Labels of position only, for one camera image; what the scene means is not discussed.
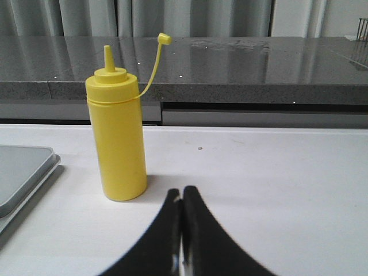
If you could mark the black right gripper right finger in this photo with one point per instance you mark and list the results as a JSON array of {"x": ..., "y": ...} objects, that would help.
[{"x": 207, "y": 248}]

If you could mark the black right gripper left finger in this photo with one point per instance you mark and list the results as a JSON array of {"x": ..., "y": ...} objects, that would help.
[{"x": 157, "y": 251}]

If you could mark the yellow squeeze bottle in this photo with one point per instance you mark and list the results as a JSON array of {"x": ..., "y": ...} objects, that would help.
[{"x": 114, "y": 104}]

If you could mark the silver digital kitchen scale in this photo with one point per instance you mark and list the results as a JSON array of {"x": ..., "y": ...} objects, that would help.
[{"x": 27, "y": 173}]

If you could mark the grey stone counter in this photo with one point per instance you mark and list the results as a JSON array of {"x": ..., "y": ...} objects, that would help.
[{"x": 229, "y": 82}]

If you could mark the grey curtain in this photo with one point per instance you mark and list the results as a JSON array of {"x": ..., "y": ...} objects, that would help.
[{"x": 136, "y": 18}]

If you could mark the metal wire rack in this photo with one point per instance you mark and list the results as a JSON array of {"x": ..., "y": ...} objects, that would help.
[{"x": 359, "y": 54}]

